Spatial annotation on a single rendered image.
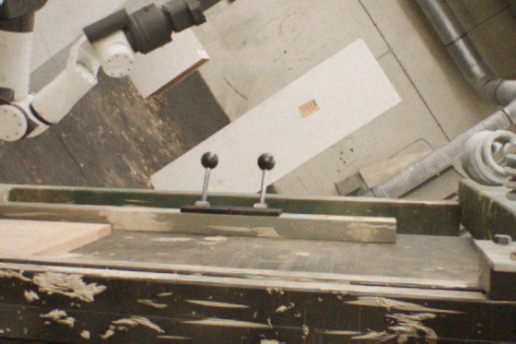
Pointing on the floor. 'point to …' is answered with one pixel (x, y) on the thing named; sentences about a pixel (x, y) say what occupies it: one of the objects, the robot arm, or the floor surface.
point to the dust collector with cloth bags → (372, 175)
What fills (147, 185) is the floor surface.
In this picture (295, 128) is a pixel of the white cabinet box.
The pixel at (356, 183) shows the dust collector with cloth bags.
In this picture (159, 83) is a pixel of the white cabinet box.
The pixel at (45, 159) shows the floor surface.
